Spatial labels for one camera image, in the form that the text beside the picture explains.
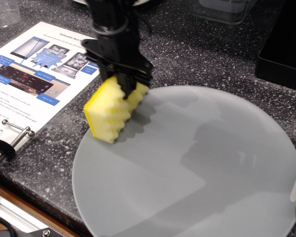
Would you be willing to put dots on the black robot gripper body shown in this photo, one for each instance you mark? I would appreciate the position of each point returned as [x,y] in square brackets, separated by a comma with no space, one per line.
[117,53]

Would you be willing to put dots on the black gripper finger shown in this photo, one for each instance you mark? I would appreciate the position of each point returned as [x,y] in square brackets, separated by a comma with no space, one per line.
[127,83]

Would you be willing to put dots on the yellow textured sponge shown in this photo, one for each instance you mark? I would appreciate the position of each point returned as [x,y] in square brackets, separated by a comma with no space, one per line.
[107,111]

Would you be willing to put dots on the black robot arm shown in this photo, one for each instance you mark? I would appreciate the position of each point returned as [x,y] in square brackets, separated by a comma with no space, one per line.
[111,15]

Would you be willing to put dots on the white plate at back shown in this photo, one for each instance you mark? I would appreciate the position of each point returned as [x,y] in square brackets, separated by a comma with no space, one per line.
[136,3]

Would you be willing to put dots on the round grey plate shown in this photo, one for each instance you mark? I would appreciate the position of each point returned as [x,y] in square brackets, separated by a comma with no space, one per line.
[190,162]

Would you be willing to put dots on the laminated dishwasher instruction sheet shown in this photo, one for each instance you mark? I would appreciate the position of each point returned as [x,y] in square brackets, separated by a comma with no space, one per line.
[41,71]

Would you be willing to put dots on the clear drinking glass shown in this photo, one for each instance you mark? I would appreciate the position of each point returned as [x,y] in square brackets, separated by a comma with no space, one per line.
[9,13]

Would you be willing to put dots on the clear glass food container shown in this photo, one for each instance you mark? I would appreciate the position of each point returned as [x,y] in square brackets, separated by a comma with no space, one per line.
[231,12]

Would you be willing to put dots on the black metal screw clamp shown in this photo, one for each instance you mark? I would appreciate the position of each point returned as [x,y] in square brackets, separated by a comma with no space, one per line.
[7,150]

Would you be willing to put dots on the black plastic tray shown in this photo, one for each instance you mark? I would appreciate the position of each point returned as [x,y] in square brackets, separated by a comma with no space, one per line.
[277,59]

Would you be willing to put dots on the wooden table edge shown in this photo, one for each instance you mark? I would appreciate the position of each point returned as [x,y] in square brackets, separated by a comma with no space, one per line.
[40,215]

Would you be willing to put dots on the aluminium extrusion rail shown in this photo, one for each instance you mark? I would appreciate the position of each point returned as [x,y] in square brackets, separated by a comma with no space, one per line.
[23,223]

